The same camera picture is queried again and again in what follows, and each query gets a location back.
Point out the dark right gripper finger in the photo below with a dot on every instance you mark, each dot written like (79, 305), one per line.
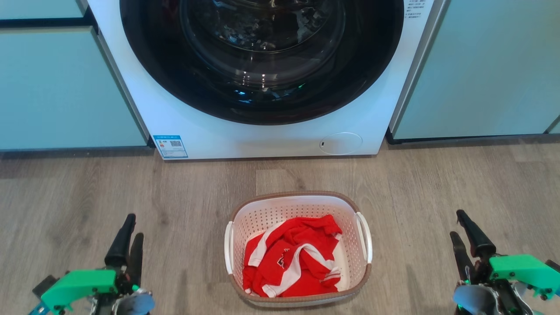
(463, 260)
(477, 240)

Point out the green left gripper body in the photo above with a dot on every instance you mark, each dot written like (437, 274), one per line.
(78, 284)

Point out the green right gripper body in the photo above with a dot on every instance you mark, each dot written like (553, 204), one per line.
(520, 269)

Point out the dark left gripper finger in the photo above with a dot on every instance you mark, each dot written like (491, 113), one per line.
(120, 249)
(135, 262)

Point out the white brown-rimmed laundry basket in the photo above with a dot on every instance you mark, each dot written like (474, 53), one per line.
(280, 210)

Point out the blue energy label sticker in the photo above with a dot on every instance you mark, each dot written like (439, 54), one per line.
(170, 146)

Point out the white front-load washing machine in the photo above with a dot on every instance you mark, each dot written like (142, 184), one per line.
(197, 131)

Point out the red and white garment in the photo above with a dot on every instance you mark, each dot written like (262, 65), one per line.
(288, 262)

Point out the round white filter cover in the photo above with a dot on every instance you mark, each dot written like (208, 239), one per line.
(341, 143)

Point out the wide pale green cabinet panel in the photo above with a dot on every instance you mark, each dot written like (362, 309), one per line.
(481, 70)

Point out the tall pale green cabinet door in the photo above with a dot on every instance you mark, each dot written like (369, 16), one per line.
(57, 87)

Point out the round black washer door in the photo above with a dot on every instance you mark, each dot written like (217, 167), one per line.
(153, 65)

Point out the small printed text sticker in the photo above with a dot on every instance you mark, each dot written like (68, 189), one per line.
(414, 8)

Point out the short pale green cabinet door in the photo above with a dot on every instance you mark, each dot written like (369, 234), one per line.
(39, 8)

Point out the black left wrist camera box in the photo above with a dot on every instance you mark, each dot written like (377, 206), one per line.
(43, 286)

